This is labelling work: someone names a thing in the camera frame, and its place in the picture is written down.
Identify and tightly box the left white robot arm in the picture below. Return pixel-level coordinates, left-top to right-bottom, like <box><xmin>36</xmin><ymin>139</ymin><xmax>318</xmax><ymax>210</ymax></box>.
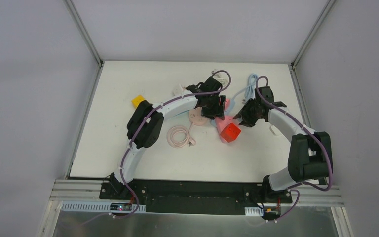
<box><xmin>109</xmin><ymin>70</ymin><xmax>228</xmax><ymax>200</ymax></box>

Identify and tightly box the small pink adapter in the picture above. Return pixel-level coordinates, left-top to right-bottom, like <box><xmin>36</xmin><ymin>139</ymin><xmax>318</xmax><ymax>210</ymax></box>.
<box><xmin>224</xmin><ymin>98</ymin><xmax>235</xmax><ymax>115</ymax></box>

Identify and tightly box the light blue cord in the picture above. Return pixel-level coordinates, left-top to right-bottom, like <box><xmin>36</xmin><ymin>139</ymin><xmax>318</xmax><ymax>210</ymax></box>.
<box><xmin>230</xmin><ymin>73</ymin><xmax>260</xmax><ymax>107</ymax></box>

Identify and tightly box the red cube adapter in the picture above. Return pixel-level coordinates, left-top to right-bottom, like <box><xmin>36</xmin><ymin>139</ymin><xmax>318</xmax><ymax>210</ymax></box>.
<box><xmin>220</xmin><ymin>123</ymin><xmax>241</xmax><ymax>143</ymax></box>

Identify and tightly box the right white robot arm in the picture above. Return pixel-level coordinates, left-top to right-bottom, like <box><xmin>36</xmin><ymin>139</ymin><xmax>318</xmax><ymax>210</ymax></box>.
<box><xmin>234</xmin><ymin>76</ymin><xmax>333</xmax><ymax>202</ymax></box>

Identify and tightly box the pink power strip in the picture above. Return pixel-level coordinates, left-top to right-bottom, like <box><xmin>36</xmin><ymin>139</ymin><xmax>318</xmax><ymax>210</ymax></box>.
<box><xmin>215</xmin><ymin>115</ymin><xmax>239</xmax><ymax>141</ymax></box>

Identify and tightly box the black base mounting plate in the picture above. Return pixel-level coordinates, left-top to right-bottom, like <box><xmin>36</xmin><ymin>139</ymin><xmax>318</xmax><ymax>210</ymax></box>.
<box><xmin>99</xmin><ymin>177</ymin><xmax>293</xmax><ymax>215</ymax></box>

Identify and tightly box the white cube adapter with picture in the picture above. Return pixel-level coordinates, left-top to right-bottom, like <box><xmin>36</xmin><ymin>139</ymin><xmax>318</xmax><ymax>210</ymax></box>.
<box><xmin>172</xmin><ymin>84</ymin><xmax>185</xmax><ymax>96</ymax></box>

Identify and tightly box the yellow cube adapter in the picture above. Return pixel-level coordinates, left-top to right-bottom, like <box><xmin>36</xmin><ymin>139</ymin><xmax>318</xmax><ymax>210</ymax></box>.
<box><xmin>131</xmin><ymin>95</ymin><xmax>146</xmax><ymax>108</ymax></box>

